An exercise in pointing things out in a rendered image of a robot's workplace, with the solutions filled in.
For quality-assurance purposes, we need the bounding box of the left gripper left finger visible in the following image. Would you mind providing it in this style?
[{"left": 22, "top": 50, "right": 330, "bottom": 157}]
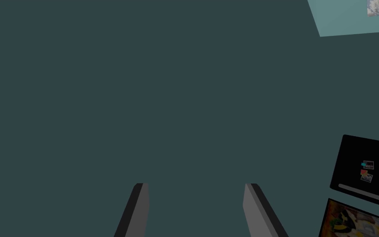
[{"left": 113, "top": 183, "right": 150, "bottom": 237}]

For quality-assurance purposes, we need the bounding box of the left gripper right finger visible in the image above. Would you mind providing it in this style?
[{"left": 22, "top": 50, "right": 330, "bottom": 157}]
[{"left": 243, "top": 183, "right": 289, "bottom": 237}]

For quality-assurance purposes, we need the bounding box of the black fridge with magnets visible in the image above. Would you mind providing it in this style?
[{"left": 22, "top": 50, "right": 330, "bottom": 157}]
[{"left": 329, "top": 134, "right": 379, "bottom": 212}]

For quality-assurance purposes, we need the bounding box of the orange framed wall picture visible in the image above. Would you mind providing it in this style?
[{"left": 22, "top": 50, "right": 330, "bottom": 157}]
[{"left": 318, "top": 198, "right": 379, "bottom": 237}]

